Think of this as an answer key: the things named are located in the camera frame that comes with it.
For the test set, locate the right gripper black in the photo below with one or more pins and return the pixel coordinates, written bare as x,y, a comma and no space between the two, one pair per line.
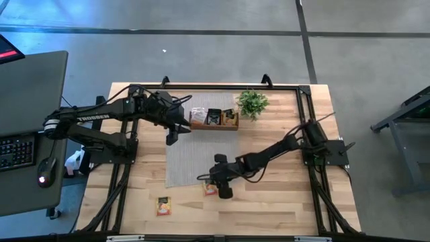
222,173

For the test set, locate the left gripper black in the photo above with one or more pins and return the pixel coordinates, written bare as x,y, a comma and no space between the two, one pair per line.
164,107

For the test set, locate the wooden three-compartment organizer box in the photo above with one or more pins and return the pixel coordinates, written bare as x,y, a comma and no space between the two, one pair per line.
215,127

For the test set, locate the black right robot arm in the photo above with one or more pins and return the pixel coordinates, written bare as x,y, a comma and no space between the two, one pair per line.
268,154

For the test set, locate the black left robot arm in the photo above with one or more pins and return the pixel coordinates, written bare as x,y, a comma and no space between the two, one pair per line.
100,116

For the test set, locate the grey woven placemat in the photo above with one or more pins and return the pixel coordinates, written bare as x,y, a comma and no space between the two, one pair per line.
195,158

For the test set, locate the small green potted plant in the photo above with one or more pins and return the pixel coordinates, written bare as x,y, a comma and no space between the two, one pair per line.
252,103

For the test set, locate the black upright stand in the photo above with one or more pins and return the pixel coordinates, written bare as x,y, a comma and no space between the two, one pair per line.
100,101

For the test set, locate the black computer mouse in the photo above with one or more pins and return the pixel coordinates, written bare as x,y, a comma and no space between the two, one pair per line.
46,172

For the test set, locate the black desk caster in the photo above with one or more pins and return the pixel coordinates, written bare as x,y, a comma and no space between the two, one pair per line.
53,212

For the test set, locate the grey office desk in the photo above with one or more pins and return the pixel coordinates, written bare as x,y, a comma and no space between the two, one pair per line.
30,90

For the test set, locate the black computer keyboard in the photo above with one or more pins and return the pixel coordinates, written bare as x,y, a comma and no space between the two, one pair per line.
15,152

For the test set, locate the dark computer monitor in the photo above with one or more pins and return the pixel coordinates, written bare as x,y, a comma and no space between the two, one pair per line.
8,50

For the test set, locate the grey metal side table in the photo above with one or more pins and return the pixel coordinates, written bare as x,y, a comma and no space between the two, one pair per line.
408,107

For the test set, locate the black frame clamp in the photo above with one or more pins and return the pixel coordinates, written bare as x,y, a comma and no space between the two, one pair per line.
266,80
165,81

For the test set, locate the black aluminium table frame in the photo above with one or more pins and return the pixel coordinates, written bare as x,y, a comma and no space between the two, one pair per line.
218,87

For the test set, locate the white metal bracket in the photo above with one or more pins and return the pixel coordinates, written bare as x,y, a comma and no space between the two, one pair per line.
313,239
125,238

